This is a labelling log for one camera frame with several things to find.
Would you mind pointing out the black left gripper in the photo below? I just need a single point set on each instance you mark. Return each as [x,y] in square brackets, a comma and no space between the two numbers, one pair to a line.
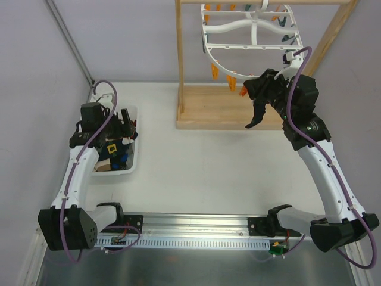
[119,125]

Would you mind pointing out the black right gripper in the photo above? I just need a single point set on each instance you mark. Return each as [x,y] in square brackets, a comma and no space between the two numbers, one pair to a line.
[265,92]

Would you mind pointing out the navy santa sock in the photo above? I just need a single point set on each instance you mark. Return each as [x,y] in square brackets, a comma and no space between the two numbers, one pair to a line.
[108,151]
[259,112]

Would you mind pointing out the orange clothespin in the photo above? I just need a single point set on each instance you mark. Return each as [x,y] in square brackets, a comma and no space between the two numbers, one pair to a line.
[243,91]
[214,71]
[231,82]

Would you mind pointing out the white plastic clip hanger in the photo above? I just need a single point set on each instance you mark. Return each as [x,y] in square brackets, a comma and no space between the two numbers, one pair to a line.
[280,21]

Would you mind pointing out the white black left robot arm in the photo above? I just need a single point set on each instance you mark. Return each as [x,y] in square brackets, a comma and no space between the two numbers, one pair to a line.
[84,154]

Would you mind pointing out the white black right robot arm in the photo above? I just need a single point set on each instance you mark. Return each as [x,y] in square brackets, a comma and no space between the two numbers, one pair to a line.
[345,220]

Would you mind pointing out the pile of dark socks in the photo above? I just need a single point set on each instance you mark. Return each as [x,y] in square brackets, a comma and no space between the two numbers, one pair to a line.
[125,152]

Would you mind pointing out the wooden hanger stand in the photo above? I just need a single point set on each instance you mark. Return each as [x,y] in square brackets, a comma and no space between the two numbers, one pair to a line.
[214,107]

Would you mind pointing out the white perforated plastic basket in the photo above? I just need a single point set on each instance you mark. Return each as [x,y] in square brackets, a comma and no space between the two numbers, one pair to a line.
[134,115]

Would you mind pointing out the beige brown sock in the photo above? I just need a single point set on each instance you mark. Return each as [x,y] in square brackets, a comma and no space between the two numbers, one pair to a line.
[103,166]

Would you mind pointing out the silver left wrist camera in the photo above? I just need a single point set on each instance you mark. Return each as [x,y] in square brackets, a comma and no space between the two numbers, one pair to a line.
[107,100]

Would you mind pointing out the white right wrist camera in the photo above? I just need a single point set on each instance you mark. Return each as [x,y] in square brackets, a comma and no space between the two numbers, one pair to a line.
[292,61]

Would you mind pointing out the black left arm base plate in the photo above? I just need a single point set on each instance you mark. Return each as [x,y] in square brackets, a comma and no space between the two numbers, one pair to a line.
[134,220]

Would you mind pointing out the aluminium mounting rail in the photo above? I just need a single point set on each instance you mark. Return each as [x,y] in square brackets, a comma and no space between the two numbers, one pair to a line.
[193,222]

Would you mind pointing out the white slotted cable duct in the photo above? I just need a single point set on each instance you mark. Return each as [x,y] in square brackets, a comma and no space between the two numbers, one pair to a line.
[186,243]

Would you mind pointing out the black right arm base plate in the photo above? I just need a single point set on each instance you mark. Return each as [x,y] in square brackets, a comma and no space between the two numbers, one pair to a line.
[259,226]

